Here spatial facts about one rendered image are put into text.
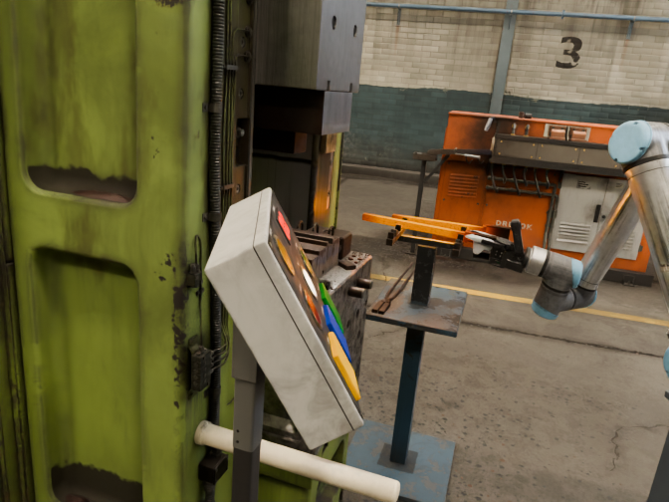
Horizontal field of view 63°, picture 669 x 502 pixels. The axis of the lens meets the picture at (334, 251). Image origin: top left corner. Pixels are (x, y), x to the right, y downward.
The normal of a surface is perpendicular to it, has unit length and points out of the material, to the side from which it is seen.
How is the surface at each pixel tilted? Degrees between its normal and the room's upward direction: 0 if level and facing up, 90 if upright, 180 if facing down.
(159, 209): 89
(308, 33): 90
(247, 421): 90
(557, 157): 90
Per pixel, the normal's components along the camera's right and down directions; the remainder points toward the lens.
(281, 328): 0.10, 0.29
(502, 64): -0.25, 0.25
